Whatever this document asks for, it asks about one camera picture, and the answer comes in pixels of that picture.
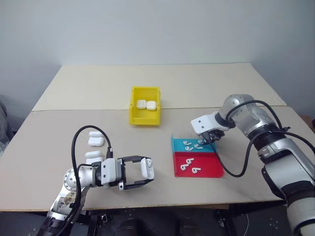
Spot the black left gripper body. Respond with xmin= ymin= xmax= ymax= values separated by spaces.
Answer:
xmin=115 ymin=158 xmax=127 ymax=192

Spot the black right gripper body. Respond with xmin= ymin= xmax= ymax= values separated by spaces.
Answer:
xmin=204 ymin=128 xmax=225 ymax=143

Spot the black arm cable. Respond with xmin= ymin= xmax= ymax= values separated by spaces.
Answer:
xmin=55 ymin=125 xmax=115 ymax=236
xmin=212 ymin=99 xmax=315 ymax=177

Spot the red plastic tray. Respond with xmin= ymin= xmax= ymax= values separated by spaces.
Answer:
xmin=172 ymin=151 xmax=225 ymax=178

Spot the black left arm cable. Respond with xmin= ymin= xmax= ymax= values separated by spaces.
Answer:
xmin=55 ymin=125 xmax=115 ymax=236

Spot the yellow plastic bin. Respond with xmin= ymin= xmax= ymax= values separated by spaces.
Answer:
xmin=128 ymin=86 xmax=162 ymax=127

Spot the grey bag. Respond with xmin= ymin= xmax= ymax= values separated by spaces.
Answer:
xmin=0 ymin=94 xmax=14 ymax=158

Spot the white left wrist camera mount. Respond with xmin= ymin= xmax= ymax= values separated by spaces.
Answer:
xmin=99 ymin=158 xmax=124 ymax=189

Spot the brown box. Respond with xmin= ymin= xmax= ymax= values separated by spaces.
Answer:
xmin=300 ymin=115 xmax=315 ymax=132

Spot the black platform under table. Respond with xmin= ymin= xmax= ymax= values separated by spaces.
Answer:
xmin=0 ymin=203 xmax=296 ymax=236

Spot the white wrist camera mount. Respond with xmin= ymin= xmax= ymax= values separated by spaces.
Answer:
xmin=99 ymin=158 xmax=124 ymax=189
xmin=190 ymin=113 xmax=222 ymax=136

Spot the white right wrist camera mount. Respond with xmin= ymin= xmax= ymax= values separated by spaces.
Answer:
xmin=190 ymin=113 xmax=222 ymax=136

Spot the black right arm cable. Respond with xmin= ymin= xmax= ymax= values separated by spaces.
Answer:
xmin=212 ymin=99 xmax=315 ymax=177

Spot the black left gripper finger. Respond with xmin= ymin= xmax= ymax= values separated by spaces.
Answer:
xmin=122 ymin=155 xmax=152 ymax=166
xmin=124 ymin=178 xmax=154 ymax=192

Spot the blue plastic tray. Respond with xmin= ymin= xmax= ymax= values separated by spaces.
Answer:
xmin=170 ymin=134 xmax=219 ymax=154

